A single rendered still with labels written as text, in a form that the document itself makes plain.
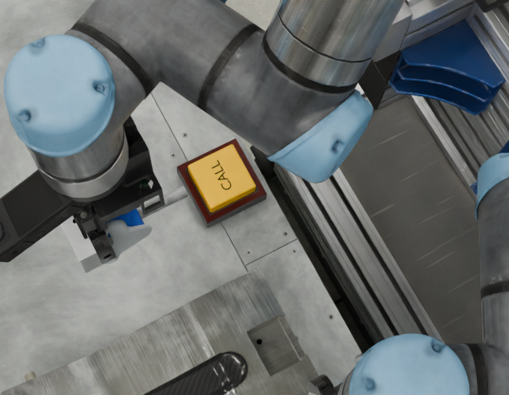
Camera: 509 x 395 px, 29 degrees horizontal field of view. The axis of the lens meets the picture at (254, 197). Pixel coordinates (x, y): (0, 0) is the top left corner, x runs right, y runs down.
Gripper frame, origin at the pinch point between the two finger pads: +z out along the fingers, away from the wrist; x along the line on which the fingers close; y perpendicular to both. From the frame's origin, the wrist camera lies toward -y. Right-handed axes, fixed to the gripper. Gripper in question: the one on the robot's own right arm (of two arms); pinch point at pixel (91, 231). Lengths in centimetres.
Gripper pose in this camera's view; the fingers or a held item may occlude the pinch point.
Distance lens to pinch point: 101.3
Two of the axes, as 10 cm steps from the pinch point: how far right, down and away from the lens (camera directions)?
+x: -4.7, -8.5, 2.5
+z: -0.3, 3.0, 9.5
